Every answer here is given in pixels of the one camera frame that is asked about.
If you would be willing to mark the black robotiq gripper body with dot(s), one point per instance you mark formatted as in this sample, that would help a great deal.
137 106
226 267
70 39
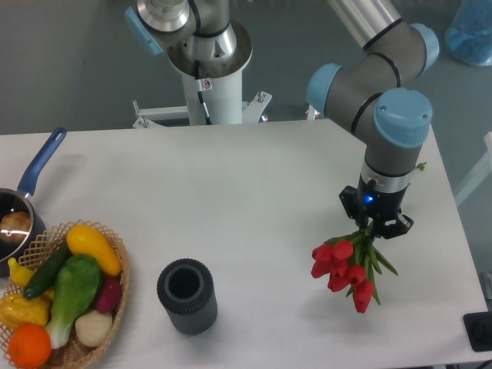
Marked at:
380 195

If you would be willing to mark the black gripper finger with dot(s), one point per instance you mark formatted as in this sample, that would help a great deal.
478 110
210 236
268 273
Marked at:
392 228
348 197

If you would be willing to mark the red tulip bouquet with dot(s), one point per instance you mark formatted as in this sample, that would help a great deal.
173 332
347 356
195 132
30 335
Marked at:
351 262

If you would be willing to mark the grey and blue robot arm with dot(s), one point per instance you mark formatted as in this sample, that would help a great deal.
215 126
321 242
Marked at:
369 100

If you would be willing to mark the dark grey ribbed vase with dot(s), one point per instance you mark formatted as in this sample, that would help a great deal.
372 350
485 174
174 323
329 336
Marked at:
185 289

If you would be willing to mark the black device at edge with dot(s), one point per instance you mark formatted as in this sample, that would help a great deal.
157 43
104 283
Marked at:
478 328

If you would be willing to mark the blue plastic bag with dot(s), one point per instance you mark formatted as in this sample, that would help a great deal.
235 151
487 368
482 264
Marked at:
468 38

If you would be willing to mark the purple red radish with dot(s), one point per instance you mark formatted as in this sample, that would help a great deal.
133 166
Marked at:
109 296

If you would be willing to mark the yellow squash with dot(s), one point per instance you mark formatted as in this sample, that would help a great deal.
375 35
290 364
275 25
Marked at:
83 239

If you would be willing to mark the green bok choy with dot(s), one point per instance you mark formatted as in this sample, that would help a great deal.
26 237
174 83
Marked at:
76 286

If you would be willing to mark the white garlic bulb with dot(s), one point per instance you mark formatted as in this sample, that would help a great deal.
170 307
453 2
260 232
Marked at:
92 328

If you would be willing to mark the green cucumber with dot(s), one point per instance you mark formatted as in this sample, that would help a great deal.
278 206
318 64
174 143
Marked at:
45 276

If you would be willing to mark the woven wicker basket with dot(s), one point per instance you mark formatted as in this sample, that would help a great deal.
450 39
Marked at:
74 354

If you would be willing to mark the brown bread in pan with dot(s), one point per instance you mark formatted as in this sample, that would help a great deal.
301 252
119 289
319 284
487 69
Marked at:
15 227

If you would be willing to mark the yellow banana piece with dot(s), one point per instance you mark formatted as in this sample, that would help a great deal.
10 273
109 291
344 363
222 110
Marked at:
19 274

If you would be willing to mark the yellow pumpkin gourd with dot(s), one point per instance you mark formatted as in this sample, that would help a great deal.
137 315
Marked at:
17 311

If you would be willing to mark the orange fruit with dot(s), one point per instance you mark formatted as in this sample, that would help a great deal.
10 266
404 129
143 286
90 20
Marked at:
30 346

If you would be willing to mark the white frame at right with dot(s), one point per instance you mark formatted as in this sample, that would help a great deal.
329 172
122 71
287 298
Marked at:
476 175

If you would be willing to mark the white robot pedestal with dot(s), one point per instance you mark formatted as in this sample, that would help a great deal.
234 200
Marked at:
211 71

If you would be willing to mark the blue handled saucepan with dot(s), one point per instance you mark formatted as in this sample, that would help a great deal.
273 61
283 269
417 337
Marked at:
20 198

